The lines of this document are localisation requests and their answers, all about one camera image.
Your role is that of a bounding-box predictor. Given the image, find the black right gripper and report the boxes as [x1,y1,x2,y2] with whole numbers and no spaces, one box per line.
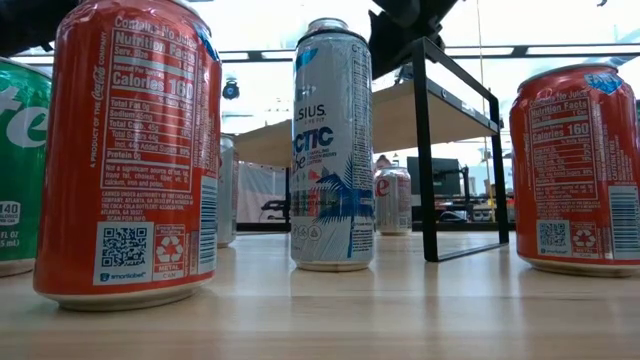
[368,0,459,80]

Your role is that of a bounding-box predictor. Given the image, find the white blue Celsius can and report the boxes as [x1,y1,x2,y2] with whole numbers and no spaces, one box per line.
[289,17,376,273]

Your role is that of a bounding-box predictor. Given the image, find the red Fanta can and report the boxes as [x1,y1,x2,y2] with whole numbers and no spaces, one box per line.
[508,62,640,278]
[33,0,223,312]

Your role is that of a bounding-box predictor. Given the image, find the green Sprite can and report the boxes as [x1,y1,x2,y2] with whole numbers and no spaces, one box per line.
[0,56,53,278]

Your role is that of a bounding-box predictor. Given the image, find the black computer monitor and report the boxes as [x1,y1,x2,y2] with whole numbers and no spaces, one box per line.
[405,155,462,197]

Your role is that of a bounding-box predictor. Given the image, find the silver Diet Coke can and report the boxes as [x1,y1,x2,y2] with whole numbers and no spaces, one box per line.
[217,133,240,249]
[373,166,413,237]

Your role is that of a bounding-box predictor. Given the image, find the white curtain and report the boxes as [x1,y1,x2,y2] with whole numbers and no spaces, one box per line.
[237,160,292,224]

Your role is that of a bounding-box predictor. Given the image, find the black ceiling camera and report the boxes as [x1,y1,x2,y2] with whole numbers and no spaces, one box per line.
[221,77,241,101]

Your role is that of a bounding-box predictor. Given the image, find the black metal table frame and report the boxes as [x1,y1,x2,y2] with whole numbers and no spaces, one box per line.
[234,219,511,235]

